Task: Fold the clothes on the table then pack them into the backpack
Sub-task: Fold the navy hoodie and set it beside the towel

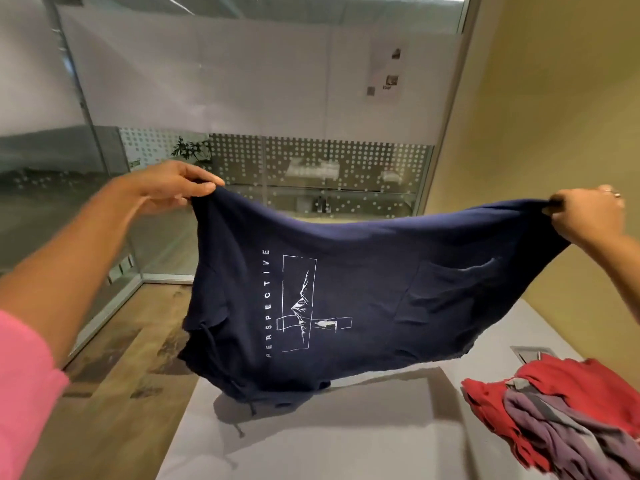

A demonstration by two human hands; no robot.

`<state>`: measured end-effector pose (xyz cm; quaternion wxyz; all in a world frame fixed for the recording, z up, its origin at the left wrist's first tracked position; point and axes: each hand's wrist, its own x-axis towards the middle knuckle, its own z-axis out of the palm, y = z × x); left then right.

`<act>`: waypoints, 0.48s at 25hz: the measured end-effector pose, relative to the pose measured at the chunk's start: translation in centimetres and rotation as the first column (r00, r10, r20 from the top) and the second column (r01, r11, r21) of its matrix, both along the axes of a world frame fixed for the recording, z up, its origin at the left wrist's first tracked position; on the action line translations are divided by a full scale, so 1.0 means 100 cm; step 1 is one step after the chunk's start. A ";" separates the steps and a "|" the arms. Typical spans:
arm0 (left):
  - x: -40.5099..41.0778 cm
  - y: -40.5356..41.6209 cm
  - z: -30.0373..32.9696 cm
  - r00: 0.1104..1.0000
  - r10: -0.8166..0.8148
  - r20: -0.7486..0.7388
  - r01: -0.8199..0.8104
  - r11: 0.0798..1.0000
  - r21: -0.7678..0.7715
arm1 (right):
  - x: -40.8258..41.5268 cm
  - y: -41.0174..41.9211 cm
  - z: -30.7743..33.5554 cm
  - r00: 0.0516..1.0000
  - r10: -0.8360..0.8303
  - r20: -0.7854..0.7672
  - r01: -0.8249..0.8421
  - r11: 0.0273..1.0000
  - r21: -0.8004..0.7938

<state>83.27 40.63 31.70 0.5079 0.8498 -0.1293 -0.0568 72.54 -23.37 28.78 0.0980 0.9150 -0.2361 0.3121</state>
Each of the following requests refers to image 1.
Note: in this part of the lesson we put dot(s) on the person's left pink sleeve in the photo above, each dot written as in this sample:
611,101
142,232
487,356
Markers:
25,389

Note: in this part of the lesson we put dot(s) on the person's left hand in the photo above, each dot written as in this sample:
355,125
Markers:
165,187

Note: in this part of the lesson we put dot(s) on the metal glass door bracket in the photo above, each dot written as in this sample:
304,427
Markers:
121,268

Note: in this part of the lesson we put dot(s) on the potted green plant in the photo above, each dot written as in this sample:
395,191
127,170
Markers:
192,149

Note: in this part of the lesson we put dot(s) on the red garment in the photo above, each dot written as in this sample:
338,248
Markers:
575,384

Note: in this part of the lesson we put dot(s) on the person's right forearm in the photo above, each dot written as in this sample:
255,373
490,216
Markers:
620,274

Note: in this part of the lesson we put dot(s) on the mauve striped t-shirt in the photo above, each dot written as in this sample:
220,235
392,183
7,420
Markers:
565,429

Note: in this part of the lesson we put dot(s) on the striped knit top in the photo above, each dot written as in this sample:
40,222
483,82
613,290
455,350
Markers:
395,294

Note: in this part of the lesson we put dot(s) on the person's left forearm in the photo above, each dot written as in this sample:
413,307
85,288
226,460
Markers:
65,274

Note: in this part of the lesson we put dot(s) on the person's right hand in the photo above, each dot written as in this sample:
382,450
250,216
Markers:
587,219

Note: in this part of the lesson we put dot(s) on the paper notice on glass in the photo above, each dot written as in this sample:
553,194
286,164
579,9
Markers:
385,69

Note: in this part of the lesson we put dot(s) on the white background table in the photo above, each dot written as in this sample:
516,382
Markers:
312,169

